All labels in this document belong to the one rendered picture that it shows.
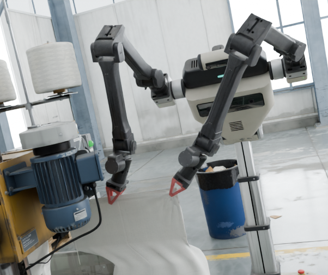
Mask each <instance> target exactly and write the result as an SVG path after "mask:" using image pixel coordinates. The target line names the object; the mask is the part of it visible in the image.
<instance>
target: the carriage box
mask: <svg viewBox="0 0 328 275"><path fill-rule="evenodd" d="M1 155H2V159H3V162H2V163H0V264H3V263H10V262H16V263H20V262H21V261H22V260H23V259H24V258H25V257H27V256H28V255H29V254H30V253H32V252H33V251H35V250H36V249H37V248H38V247H40V246H41V245H42V244H43V243H45V242H46V241H47V240H49V239H50V238H51V237H52V236H54V235H55V234H56V232H52V231H50V230H49V229H48V228H47V227H46V224H45V220H44V216H43V214H41V212H42V209H41V208H42V207H43V204H41V203H40V201H39V197H38V192H37V188H36V187H34V188H29V189H24V190H22V191H20V192H18V193H16V194H14V195H12V196H9V195H8V194H9V192H8V191H7V187H6V185H5V180H4V176H3V169H6V168H8V167H11V166H13V165H16V164H18V163H21V162H26V165H27V167H28V166H31V162H30V158H31V157H33V156H34V154H33V150H32V149H28V150H22V151H16V152H10V153H4V154H1ZM34 229H36V232H37V236H38V240H39V242H38V243H36V244H35V245H34V246H32V247H31V248H29V249H28V250H27V251H26V252H24V250H23V245H22V242H21V238H23V237H24V236H26V235H27V234H28V233H30V232H31V231H33V230H34Z"/></svg>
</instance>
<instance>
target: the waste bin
mask: <svg viewBox="0 0 328 275"><path fill-rule="evenodd" d="M235 164H236V166H235ZM210 166H211V167H212V168H214V167H216V166H224V167H225V168H226V169H224V170H220V171H213V172H205V171H206V170H207V169H208V168H209V167H210ZM238 174H239V168H238V162H237V159H221V160H215V161H211V162H207V163H204V164H203V165H202V166H201V168H200V169H199V170H198V172H197V173H196V174H195V177H196V181H197V183H198V186H199V191H200V194H201V199H202V204H203V208H204V213H205V217H206V222H207V226H208V230H209V235H210V236H211V237H212V238H215V239H220V240H227V239H232V238H237V237H240V236H243V235H245V234H246V232H245V231H244V223H245V220H246V218H245V213H244V207H243V203H242V198H241V192H240V186H239V183H238V181H237V177H238Z"/></svg>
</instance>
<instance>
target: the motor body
mask: <svg viewBox="0 0 328 275"><path fill-rule="evenodd" d="M76 152H77V148H74V147H72V148H69V149H67V150H63V151H60V152H56V153H51V154H46V155H42V156H33V157H31V158H30V162H31V168H32V169H33V174H34V171H35V174H34V178H35V175H36V178H37V182H38V185H37V182H36V179H35V182H36V185H37V187H36V188H37V192H38V197H39V201H40V203H41V204H43V207H42V208H41V209H42V212H41V214H43V216H44V220H45V224H46V227H47V228H48V229H49V230H50V231H52V232H56V233H61V232H68V231H73V230H76V229H78V228H81V227H83V226H84V225H86V224H87V223H88V222H89V221H90V218H91V216H92V212H91V209H90V204H89V202H90V199H88V196H87V195H84V193H83V189H82V184H81V182H79V181H78V177H77V172H76V168H75V163H74V161H75V160H76V159H75V158H76V157H75V153H76Z"/></svg>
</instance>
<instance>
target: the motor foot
mask: <svg viewBox="0 0 328 275"><path fill-rule="evenodd" d="M34 174H35V171H34ZM34 174H33V169H32V168H31V166H28V167H27V165H26V162H21V163H18V164H16V165H13V166H11V167H8V168H6V169H3V176H4V180H5V185H6V187H7V191H8V192H9V194H8V195H9V196H12V195H14V194H16V193H18V192H20V191H22V190H24V189H29V188H34V187H37V185H38V182H37V178H36V175H35V178H34ZM35 179H36V182H37V185H36V182H35Z"/></svg>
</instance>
